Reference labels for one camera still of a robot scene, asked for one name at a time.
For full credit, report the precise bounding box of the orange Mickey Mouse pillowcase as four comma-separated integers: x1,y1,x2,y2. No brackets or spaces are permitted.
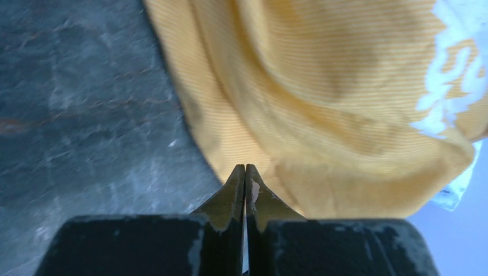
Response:
145,1,487,218

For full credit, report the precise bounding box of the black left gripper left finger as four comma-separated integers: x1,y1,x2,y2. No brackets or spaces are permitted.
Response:
36,164,245,275

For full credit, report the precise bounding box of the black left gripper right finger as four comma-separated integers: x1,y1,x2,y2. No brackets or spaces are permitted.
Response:
245,164,439,275

